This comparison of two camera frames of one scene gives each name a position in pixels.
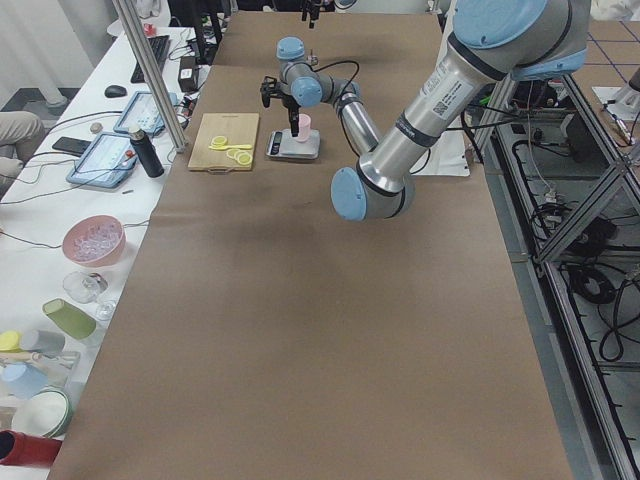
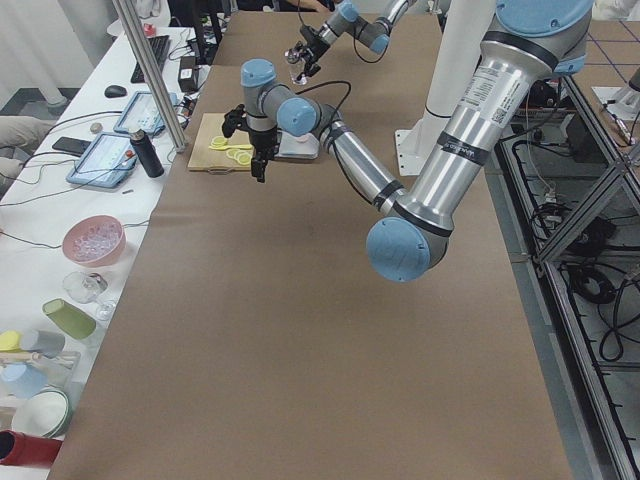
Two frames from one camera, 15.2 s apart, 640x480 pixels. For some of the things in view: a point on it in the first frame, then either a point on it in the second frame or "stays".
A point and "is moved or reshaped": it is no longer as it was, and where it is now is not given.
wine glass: [89, 287] stays
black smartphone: [71, 145] stays
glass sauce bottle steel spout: [313, 59] is moved or reshaped
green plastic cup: [69, 318] stays
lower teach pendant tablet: [107, 161] stays
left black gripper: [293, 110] -> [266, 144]
